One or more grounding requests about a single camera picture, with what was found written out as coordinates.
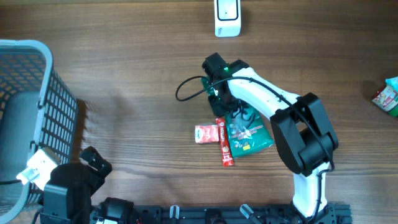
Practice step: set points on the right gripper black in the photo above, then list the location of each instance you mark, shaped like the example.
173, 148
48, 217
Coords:
217, 109

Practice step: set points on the small red white packet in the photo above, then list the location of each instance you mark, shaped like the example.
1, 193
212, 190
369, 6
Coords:
206, 134

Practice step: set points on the green 3M gloves packet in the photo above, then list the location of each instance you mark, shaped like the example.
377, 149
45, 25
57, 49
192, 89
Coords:
246, 130

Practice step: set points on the red stick packet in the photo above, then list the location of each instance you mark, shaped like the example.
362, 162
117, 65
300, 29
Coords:
227, 158

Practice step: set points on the green lid Knorr jar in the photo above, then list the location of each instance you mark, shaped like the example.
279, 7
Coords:
386, 99

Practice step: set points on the light blue wipes packet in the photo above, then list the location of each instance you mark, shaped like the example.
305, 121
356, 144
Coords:
393, 82

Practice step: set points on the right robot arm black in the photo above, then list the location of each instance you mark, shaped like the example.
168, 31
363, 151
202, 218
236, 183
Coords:
304, 136

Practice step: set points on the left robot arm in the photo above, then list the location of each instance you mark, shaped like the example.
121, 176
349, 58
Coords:
67, 195

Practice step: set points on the white barcode scanner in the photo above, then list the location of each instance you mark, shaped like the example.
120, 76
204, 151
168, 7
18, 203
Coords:
227, 18

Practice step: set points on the grey plastic mesh basket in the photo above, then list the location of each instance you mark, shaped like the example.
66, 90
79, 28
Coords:
37, 110

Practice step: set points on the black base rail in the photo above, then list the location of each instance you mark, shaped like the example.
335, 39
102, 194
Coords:
276, 213

